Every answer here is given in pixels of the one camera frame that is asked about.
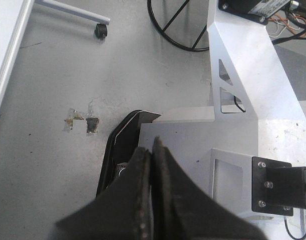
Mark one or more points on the white whiteboard with aluminium frame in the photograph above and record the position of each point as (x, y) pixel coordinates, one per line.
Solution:
(14, 16)

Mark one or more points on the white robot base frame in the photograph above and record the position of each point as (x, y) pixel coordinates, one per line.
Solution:
(255, 113)

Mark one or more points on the black caster wheel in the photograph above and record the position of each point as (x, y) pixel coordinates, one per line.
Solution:
(100, 31)

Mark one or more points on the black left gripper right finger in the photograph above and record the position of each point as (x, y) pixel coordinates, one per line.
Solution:
(182, 211)

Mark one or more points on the black camera mounting bracket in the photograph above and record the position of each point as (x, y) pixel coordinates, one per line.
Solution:
(277, 187)

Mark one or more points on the grey whiteboard stand leg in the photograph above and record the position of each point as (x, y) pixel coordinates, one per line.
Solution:
(74, 11)

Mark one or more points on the tape residue on floor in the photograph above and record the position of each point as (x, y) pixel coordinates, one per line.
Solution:
(89, 119)

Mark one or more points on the black curved base cover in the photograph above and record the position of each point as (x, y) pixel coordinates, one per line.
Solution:
(120, 146)

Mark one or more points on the black round stool base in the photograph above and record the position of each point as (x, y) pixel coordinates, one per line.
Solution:
(182, 23)

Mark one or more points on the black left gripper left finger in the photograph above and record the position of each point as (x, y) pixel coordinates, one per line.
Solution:
(121, 212)

